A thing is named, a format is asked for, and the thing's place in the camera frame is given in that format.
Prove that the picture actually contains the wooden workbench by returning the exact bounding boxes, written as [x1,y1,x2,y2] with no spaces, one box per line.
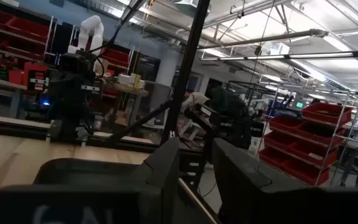
[100,78,150,126]

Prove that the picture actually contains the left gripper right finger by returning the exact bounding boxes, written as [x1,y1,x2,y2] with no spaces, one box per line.
[211,138,358,224]

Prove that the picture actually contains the black background robot station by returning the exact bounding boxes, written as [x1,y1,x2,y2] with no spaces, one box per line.
[183,86,264,151]

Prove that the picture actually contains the black rig frame post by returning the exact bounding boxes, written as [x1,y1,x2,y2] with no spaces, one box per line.
[161,0,212,144]

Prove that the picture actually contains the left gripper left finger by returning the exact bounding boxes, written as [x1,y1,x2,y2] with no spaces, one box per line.
[0,136,180,224]

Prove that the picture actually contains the metal wire shelf rack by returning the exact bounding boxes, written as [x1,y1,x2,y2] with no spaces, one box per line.
[255,88,358,187]

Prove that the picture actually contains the black diagonal frame brace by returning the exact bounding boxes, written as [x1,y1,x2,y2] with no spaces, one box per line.
[106,98,174,144]

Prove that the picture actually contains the person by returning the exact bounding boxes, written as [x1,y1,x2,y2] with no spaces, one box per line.
[180,90,211,114]

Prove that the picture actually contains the overhead LED light bar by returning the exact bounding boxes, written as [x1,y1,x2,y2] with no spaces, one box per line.
[198,50,358,62]

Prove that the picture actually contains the grey ceiling pipe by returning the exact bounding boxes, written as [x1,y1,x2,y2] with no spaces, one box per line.
[197,28,329,51]

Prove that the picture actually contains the red box with labels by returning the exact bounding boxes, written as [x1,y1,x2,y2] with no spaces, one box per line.
[22,62,50,92]

